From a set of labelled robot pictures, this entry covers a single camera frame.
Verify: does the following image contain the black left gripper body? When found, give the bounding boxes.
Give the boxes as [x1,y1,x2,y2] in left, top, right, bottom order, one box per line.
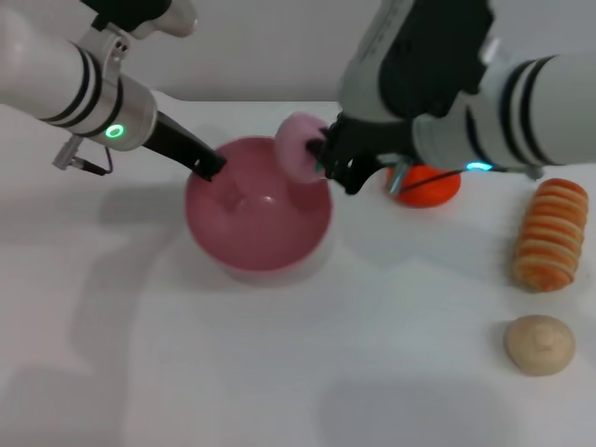
[142,110,216,174]

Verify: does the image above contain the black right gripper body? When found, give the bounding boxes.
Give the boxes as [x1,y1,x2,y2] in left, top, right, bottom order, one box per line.
[323,111,418,196]

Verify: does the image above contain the pink toy peach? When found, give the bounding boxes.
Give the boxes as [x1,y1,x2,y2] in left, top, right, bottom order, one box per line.
[275,113,330,183]

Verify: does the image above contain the pink plastic bowl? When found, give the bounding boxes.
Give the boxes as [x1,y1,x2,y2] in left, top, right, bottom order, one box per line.
[184,135,334,286]

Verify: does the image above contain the orange toy pear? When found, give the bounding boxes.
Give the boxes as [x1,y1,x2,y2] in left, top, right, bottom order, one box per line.
[386,165,462,208]

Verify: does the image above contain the orange striped toy bread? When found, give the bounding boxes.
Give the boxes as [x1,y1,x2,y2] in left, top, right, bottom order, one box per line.
[511,178,589,293]

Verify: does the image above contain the beige toy bun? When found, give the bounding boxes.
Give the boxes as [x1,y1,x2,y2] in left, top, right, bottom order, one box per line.
[504,315,576,377]

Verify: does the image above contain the grey right arm cable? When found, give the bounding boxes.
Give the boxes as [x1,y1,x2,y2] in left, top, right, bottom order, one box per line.
[388,157,546,193]

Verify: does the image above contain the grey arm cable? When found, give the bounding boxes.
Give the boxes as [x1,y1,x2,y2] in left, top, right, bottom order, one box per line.
[388,157,546,193]
[51,135,115,176]

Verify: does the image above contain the grey left arm cable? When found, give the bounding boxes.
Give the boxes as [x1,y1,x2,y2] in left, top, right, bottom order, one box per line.
[51,135,115,176]

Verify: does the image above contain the left wrist camera housing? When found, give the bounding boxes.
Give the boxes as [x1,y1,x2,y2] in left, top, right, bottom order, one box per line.
[81,0,199,39]

